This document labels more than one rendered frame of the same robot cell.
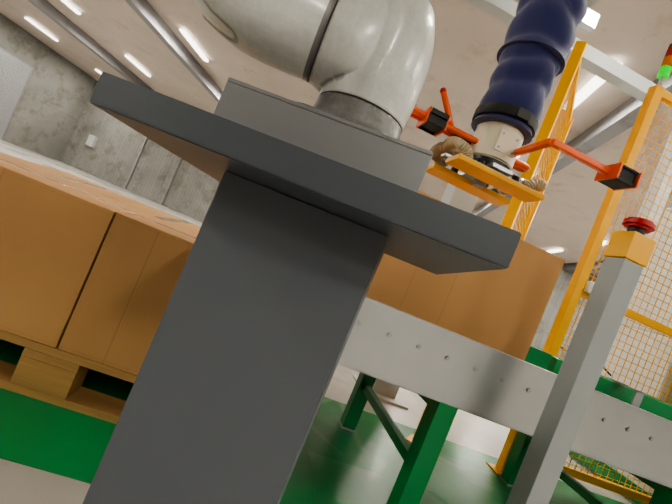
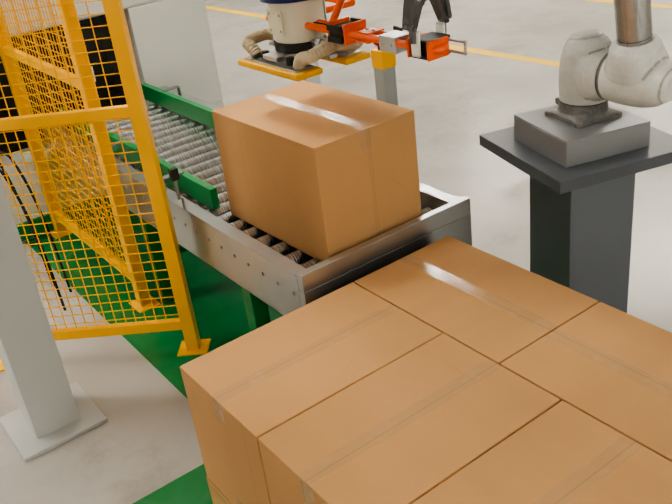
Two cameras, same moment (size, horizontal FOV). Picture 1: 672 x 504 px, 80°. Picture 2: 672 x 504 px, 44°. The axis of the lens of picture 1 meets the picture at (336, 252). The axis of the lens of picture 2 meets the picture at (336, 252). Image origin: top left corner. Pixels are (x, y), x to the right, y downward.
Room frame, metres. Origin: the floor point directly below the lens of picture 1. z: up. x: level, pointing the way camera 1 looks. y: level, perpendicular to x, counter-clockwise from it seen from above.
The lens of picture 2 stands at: (2.49, 2.04, 1.81)
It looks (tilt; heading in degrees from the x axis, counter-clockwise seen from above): 28 degrees down; 246
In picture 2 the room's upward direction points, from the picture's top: 7 degrees counter-clockwise
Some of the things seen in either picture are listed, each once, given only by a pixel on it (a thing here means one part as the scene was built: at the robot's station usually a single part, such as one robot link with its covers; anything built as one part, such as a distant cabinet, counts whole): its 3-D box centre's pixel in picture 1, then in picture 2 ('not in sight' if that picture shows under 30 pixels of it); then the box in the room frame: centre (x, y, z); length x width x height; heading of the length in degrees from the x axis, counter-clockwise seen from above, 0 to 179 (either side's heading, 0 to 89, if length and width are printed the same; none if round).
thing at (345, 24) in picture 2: (433, 121); (346, 30); (1.41, -0.14, 1.24); 0.10 x 0.08 x 0.06; 11
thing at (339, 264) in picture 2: not in sight; (389, 241); (1.40, -0.02, 0.58); 0.70 x 0.03 x 0.06; 10
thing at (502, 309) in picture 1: (438, 275); (315, 165); (1.47, -0.38, 0.75); 0.60 x 0.40 x 0.40; 101
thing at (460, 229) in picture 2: not in sight; (392, 269); (1.40, -0.02, 0.47); 0.70 x 0.03 x 0.15; 10
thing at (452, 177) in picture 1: (468, 181); (278, 61); (1.55, -0.37, 1.13); 0.34 x 0.10 x 0.05; 101
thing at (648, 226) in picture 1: (637, 228); not in sight; (1.01, -0.67, 1.02); 0.07 x 0.07 x 0.04
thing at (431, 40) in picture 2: not in sight; (427, 46); (1.35, 0.21, 1.24); 0.08 x 0.07 x 0.05; 101
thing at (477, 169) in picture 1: (496, 175); (325, 46); (1.37, -0.40, 1.13); 0.34 x 0.10 x 0.05; 101
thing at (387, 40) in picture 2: not in sight; (395, 41); (1.37, 0.07, 1.23); 0.07 x 0.07 x 0.04; 11
